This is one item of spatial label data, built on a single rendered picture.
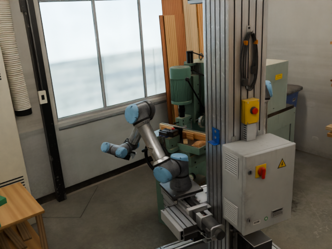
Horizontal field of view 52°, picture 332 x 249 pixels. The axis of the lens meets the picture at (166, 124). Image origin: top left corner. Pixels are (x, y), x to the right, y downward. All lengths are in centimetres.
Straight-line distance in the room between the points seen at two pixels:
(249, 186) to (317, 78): 306
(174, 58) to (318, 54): 179
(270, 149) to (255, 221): 41
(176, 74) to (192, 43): 192
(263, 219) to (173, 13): 313
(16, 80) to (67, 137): 90
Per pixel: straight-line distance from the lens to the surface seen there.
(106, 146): 244
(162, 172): 209
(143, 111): 212
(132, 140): 242
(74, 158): 403
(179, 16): 455
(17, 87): 344
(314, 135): 491
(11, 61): 340
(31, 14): 358
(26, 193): 320
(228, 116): 187
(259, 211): 196
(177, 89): 280
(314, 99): 478
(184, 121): 292
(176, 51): 445
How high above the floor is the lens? 194
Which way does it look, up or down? 18 degrees down
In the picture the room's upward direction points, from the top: 3 degrees counter-clockwise
